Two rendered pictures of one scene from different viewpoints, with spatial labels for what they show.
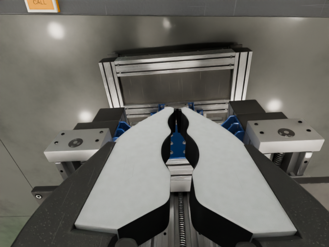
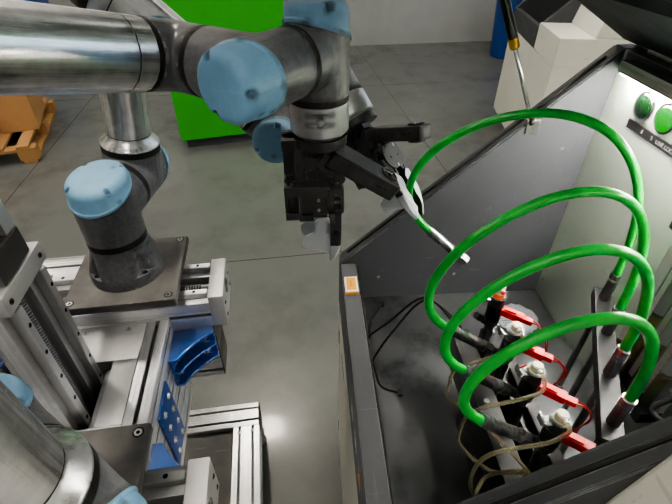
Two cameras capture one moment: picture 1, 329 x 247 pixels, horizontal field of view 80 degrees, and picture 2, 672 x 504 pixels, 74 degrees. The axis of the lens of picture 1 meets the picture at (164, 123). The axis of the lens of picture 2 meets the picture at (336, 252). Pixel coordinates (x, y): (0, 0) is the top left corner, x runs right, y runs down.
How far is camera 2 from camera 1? 0.65 m
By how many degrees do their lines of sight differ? 60
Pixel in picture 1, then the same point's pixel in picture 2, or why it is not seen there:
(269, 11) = (364, 440)
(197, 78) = not seen: outside the picture
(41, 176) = not seen: hidden behind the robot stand
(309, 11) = (369, 480)
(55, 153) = (222, 265)
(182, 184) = (121, 393)
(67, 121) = not seen: hidden behind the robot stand
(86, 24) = (306, 406)
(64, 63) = (252, 370)
